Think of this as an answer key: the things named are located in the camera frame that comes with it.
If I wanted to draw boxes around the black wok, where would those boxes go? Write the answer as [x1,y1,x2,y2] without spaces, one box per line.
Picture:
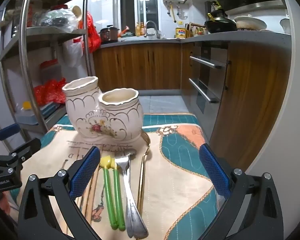
[204,13,237,33]

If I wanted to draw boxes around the dark flat tray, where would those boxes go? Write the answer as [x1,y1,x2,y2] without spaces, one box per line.
[39,102,66,119]

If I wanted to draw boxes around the hanging red plastic bag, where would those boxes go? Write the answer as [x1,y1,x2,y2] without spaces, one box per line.
[86,11,102,53]

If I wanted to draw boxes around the floral ceramic double utensil holder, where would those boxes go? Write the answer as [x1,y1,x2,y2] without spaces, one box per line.
[62,76,145,143]

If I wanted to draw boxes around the red lidded plastic container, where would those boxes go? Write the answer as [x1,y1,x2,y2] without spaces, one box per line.
[39,59,59,81]

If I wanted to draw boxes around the white ceramic pot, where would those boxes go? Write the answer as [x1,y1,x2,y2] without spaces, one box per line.
[234,15,268,32]

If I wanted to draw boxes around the wooden base cabinet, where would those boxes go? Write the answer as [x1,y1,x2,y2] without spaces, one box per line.
[92,40,293,172]

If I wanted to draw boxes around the orange kitchen tool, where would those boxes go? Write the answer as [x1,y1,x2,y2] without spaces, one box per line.
[118,26,131,38]

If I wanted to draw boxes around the seasoning bottle rack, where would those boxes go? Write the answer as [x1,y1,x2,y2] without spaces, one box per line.
[187,22,206,38]

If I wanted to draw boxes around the crumpled red plastic bag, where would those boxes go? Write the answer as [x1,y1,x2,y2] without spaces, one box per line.
[34,78,68,106]

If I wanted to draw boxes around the hanging white plastic bag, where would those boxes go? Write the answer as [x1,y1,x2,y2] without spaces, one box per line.
[62,37,84,68]

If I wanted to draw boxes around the green handled yellow spoon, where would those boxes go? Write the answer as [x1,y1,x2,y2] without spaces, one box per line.
[111,161,126,231]
[100,155,118,230]

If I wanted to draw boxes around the chrome kitchen faucet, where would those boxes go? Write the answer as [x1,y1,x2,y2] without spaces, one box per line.
[144,20,161,39]

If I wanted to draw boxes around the yellow cooking oil bottle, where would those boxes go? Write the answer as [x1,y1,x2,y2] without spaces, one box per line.
[175,26,187,39]

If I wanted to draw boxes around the built-in steel oven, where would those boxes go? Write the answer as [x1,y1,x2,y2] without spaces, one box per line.
[188,41,231,131]

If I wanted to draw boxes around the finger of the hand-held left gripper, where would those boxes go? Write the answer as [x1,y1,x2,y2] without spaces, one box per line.
[0,123,20,152]
[0,138,42,165]

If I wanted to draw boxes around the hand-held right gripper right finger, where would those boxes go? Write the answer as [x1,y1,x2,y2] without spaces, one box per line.
[198,143,284,240]

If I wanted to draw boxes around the kitchen window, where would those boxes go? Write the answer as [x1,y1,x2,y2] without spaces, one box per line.
[118,0,161,32]

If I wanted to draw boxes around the amber bottles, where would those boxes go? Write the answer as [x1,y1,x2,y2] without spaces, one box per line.
[136,22,147,37]

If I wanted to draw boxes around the clear plastic bag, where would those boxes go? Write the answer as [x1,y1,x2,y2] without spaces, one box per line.
[40,9,79,33]

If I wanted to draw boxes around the person's left hand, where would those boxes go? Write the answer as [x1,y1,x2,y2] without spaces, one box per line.
[0,195,11,215]

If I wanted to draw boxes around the plastic jug with yellow cap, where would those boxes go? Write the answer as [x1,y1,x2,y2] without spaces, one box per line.
[14,101,41,126]

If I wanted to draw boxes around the dark red rice cooker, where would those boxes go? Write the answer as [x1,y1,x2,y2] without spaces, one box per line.
[99,25,120,45]

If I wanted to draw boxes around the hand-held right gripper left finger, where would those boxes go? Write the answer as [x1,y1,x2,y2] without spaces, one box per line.
[17,146,102,240]

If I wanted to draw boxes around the silver spoon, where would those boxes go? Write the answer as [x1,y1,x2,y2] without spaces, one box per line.
[119,148,138,239]

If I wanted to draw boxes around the stainless steel shelf rack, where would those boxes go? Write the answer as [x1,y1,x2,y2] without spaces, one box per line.
[0,0,96,136]

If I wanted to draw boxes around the gold fork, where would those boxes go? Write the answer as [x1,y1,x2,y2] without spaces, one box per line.
[137,129,151,214]

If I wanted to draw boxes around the printed teal and peach tablecloth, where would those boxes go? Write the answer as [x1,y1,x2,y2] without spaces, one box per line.
[15,112,230,240]

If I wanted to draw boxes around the beige slotted ladle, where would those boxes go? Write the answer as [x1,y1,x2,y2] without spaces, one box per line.
[72,5,83,22]

